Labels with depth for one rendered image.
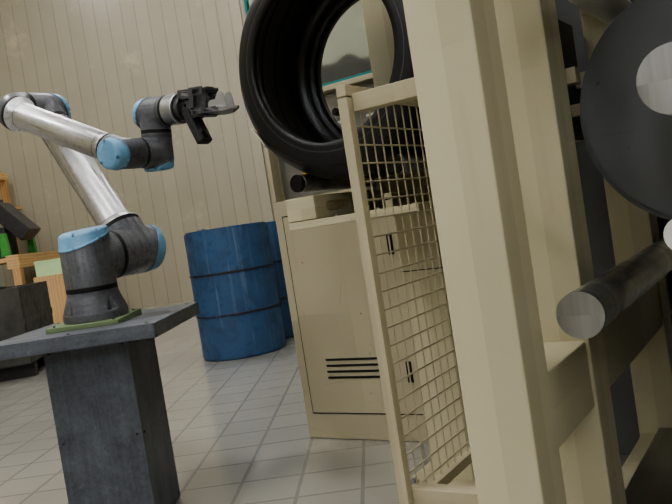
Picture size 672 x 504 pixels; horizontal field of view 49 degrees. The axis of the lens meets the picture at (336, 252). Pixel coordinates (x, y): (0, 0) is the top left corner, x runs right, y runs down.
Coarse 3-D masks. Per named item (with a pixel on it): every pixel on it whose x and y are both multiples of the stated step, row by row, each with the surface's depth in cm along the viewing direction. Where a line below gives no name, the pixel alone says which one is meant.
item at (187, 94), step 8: (192, 88) 207; (200, 88) 205; (208, 88) 207; (216, 88) 210; (184, 96) 211; (192, 96) 207; (200, 96) 207; (208, 96) 208; (176, 104) 211; (184, 104) 214; (192, 104) 207; (200, 104) 207; (176, 112) 211; (192, 112) 207; (184, 120) 214
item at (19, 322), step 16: (0, 288) 612; (16, 288) 548; (32, 288) 586; (0, 304) 546; (16, 304) 548; (32, 304) 578; (48, 304) 630; (0, 320) 546; (16, 320) 548; (32, 320) 568; (48, 320) 621; (0, 336) 546; (0, 368) 547; (16, 368) 557; (32, 368) 559
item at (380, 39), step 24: (384, 24) 206; (384, 48) 207; (384, 72) 208; (408, 192) 208; (408, 216) 209; (408, 240) 210; (432, 240) 206; (408, 288) 212; (432, 288) 207; (432, 336) 209; (456, 360) 206; (432, 384) 211; (456, 384) 207; (432, 408) 212; (456, 408) 208; (432, 432) 213; (456, 432) 209; (432, 456) 214; (456, 456) 209
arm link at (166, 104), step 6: (168, 96) 213; (174, 96) 212; (162, 102) 213; (168, 102) 211; (162, 108) 212; (168, 108) 211; (162, 114) 213; (168, 114) 212; (174, 114) 212; (168, 120) 214; (174, 120) 213; (180, 120) 214
